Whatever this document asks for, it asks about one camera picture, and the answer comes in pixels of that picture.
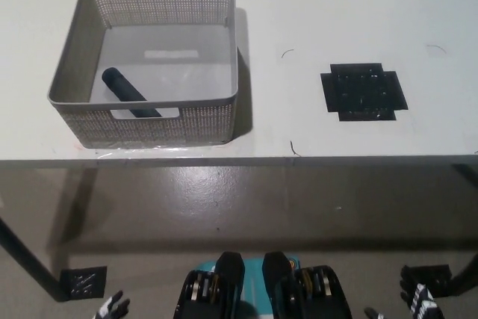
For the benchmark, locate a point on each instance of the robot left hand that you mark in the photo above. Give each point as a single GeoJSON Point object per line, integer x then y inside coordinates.
{"type": "Point", "coordinates": [112, 308]}

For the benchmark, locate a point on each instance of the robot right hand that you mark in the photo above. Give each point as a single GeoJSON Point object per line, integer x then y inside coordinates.
{"type": "Point", "coordinates": [420, 302]}

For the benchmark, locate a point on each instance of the black table leg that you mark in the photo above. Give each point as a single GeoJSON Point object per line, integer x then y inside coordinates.
{"type": "Point", "coordinates": [30, 255]}

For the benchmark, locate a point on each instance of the clear adhesive tape strip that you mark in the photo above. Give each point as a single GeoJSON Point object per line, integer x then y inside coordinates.
{"type": "Point", "coordinates": [149, 151]}

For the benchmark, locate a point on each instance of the grey perforated plastic basket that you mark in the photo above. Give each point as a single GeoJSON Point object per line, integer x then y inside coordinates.
{"type": "Point", "coordinates": [168, 124]}

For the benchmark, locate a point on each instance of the black square base plate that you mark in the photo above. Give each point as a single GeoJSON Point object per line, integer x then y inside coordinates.
{"type": "Point", "coordinates": [362, 93]}

